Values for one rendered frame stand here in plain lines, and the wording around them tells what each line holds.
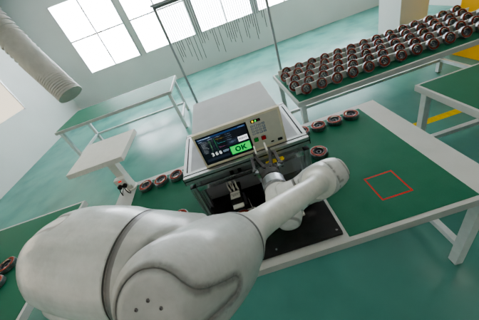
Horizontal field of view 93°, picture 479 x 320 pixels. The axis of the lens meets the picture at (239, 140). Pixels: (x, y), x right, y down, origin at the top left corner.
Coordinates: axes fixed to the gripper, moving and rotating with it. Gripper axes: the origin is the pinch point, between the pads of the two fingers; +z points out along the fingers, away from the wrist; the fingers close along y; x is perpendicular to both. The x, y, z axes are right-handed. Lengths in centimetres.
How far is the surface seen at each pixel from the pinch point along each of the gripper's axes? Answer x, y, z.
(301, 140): -7.8, 21.2, 6.5
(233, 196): -26.3, -21.7, 3.3
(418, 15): -61, 306, 272
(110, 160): 2, -88, 37
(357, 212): -43, 35, -17
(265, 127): 5.1, 5.9, 9.4
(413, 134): -43, 95, 21
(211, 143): 6.4, -21.5, 9.3
